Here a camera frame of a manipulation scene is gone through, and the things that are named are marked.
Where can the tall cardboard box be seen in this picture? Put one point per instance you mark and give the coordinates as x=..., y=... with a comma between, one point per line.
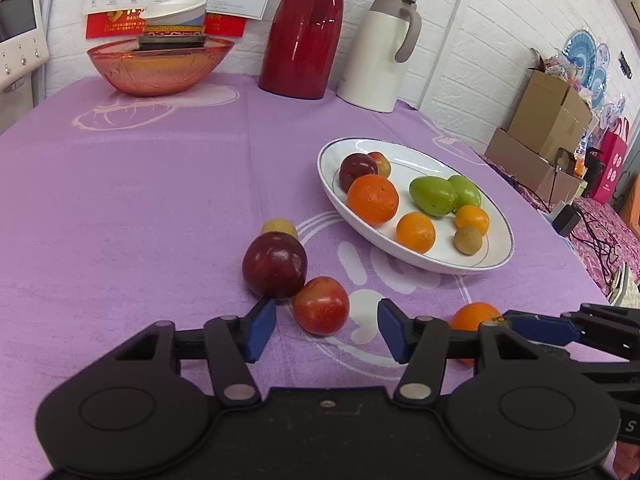
x=547, y=110

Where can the low cardboard box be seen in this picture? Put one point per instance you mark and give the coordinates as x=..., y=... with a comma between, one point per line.
x=520, y=165

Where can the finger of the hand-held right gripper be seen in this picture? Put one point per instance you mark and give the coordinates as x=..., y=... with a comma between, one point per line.
x=615, y=377
x=542, y=329

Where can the red glass bowl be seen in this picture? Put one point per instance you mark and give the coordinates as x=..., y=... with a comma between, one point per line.
x=160, y=70

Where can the red yellow plum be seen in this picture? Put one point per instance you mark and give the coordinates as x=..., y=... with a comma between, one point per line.
x=383, y=162

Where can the small yellow plum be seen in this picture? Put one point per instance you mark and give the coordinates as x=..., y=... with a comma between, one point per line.
x=279, y=227

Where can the small orange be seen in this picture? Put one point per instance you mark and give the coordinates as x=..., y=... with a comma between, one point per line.
x=472, y=317

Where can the pink gift bag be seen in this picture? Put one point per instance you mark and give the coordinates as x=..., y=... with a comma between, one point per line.
x=612, y=165

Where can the blue white wall decoration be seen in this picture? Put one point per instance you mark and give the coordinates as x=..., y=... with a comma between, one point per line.
x=585, y=55

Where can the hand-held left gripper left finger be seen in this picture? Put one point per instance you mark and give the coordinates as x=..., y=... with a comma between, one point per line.
x=260, y=327

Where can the large orange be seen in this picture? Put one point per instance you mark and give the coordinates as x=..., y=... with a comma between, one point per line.
x=373, y=199

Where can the purple tablecloth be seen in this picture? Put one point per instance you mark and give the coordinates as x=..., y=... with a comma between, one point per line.
x=150, y=185

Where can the red thermos jug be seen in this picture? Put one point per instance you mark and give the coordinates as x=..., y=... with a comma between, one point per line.
x=300, y=45

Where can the patterned bowl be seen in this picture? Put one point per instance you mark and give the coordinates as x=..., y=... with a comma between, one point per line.
x=172, y=40

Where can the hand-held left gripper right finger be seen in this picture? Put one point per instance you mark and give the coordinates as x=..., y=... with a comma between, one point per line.
x=392, y=330

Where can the large green mango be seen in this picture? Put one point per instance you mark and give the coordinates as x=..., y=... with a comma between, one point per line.
x=433, y=196

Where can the white plate with dark rim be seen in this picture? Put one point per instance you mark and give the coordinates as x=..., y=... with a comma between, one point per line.
x=425, y=162

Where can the dark red plum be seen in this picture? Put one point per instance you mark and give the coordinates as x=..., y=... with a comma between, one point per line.
x=356, y=171
x=274, y=265

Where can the small olive brown fruit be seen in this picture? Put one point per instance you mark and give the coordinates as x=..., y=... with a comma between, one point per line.
x=468, y=240

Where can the patterned bedspread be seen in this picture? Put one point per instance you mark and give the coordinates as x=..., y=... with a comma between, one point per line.
x=615, y=225

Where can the white thermos jug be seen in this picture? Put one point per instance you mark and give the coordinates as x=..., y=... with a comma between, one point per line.
x=372, y=60

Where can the white wall intercom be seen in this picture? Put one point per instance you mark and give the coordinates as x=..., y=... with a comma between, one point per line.
x=20, y=35

